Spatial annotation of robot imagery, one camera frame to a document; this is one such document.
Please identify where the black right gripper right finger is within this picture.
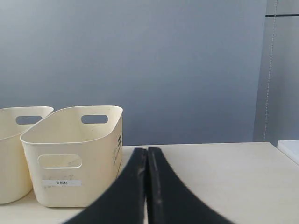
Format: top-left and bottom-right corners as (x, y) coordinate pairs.
(147, 147), (230, 224)

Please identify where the cream bin right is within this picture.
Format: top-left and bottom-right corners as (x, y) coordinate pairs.
(20, 105), (123, 207)

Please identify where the cream bin middle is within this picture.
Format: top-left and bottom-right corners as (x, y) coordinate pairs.
(0, 106), (54, 204)

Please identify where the cream bin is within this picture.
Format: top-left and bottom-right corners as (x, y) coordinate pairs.
(20, 105), (123, 207)
(0, 106), (54, 204)

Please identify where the white object at table edge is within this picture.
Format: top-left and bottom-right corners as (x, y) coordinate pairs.
(277, 140), (299, 165)

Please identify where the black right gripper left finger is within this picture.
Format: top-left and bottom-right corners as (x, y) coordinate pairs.
(65, 148), (147, 224)

